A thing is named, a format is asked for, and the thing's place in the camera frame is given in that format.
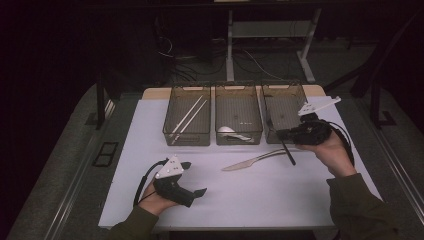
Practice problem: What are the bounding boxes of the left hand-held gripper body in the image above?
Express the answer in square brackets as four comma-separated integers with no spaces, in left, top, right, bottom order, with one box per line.
[153,154,195,208]

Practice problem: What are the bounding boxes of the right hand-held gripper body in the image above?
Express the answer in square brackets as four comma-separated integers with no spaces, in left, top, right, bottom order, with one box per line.
[292,95,342,146]

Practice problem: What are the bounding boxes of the smoky clear plastic bin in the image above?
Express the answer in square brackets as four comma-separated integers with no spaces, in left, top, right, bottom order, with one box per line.
[214,82,264,146]
[162,83,212,147]
[260,80,318,145]

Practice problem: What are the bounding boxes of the white chopstick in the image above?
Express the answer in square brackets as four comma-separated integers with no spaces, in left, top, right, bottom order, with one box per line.
[171,99,208,145]
[169,95,204,139]

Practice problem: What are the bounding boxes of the white ceramic spoon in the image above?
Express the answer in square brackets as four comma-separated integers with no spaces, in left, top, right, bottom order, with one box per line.
[216,125,254,143]

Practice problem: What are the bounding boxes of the person's left hand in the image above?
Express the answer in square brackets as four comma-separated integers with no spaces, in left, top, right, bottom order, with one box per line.
[138,182,178,217]

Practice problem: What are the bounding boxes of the person's right hand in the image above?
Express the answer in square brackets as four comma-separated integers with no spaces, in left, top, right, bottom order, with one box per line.
[295,131,358,178]

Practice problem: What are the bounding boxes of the metal table knife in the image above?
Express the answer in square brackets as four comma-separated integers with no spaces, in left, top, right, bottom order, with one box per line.
[220,148,288,173]

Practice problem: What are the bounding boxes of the white table mat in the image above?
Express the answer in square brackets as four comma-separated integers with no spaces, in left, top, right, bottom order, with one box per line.
[98,95,397,231]

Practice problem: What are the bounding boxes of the black metal stand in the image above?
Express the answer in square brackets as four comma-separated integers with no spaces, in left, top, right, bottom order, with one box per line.
[95,74,116,131]
[324,9,424,131]

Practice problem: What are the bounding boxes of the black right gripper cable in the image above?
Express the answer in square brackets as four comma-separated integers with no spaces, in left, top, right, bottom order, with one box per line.
[328,120,355,166]

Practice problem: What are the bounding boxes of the white floor cable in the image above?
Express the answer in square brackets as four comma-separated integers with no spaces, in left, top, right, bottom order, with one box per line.
[244,49,285,82]

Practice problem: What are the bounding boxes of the black floor cables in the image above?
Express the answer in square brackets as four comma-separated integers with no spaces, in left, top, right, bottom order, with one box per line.
[154,34,228,84]

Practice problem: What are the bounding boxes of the white metal desk frame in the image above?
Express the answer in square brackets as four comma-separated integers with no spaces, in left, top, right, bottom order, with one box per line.
[225,8,323,84]

